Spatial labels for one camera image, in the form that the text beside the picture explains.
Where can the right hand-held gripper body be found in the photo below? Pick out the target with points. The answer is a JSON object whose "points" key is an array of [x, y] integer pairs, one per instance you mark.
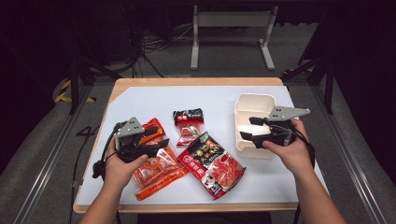
{"points": [[280, 133]]}

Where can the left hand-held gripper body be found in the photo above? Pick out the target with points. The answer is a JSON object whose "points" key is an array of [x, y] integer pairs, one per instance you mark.
{"points": [[130, 144]]}

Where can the white compartment box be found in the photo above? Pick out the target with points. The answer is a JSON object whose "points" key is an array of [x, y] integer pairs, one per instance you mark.
{"points": [[249, 107]]}

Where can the orange seasoning packet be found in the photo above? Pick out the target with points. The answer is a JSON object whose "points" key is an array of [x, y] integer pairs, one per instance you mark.
{"points": [[158, 168]]}

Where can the small red snack packet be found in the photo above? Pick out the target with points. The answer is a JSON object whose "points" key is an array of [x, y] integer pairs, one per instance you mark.
{"points": [[188, 124]]}

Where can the large red and black packet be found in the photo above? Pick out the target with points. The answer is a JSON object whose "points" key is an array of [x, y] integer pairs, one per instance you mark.
{"points": [[214, 165]]}

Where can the person's right hand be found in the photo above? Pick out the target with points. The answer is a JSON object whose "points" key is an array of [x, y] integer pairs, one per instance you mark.
{"points": [[295, 155]]}

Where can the person's left hand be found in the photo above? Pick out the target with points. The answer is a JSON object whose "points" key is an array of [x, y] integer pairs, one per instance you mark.
{"points": [[120, 171]]}

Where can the white table mat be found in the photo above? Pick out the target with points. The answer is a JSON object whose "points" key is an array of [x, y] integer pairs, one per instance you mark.
{"points": [[267, 183]]}

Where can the black metal stand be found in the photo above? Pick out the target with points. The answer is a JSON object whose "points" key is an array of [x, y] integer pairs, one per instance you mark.
{"points": [[328, 84], [74, 87]]}

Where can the aluminium rail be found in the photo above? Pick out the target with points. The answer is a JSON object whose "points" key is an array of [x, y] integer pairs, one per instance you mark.
{"points": [[351, 165], [46, 165]]}

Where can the grey metal desk frame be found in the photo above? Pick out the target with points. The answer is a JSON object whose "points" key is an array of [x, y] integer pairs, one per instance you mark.
{"points": [[232, 18]]}

